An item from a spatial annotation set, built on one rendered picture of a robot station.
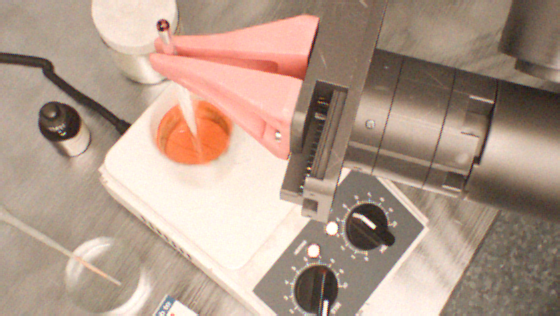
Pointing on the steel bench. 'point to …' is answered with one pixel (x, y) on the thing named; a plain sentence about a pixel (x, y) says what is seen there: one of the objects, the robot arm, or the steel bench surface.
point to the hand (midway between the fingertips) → (170, 57)
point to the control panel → (341, 251)
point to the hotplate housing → (238, 285)
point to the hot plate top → (150, 174)
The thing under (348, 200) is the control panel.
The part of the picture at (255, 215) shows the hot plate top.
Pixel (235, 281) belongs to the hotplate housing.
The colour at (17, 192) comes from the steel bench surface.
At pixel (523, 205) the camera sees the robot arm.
